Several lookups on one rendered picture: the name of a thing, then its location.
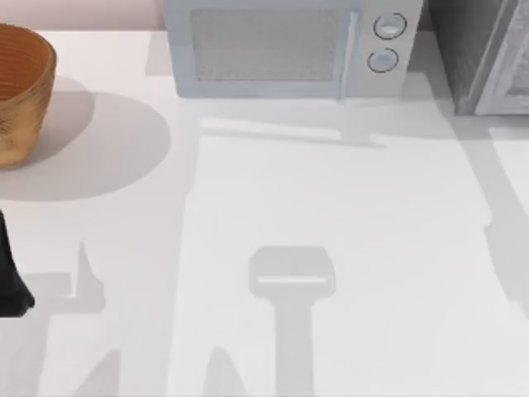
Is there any microwave door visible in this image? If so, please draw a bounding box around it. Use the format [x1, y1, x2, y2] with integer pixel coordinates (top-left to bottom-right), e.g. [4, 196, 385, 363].
[163, 0, 360, 100]

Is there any pale microwave oven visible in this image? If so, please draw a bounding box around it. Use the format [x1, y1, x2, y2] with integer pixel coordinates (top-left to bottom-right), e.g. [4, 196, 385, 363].
[161, 0, 426, 101]

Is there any microwave knob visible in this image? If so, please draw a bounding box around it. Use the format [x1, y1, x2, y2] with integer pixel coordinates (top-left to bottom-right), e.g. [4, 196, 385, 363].
[373, 12, 408, 41]
[366, 46, 400, 74]

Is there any grey cabinet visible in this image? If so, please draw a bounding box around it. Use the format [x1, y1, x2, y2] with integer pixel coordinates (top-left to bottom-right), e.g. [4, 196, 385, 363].
[427, 0, 529, 117]

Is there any brown woven basket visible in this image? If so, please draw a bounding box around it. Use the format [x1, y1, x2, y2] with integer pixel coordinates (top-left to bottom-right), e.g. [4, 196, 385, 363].
[0, 22, 58, 168]

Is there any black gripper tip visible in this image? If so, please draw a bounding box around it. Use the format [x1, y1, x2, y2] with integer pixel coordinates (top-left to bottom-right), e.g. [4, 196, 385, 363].
[0, 209, 36, 319]

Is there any microwave door handle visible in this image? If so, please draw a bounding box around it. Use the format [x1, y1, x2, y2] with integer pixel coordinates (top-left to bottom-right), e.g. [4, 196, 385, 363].
[339, 10, 359, 102]

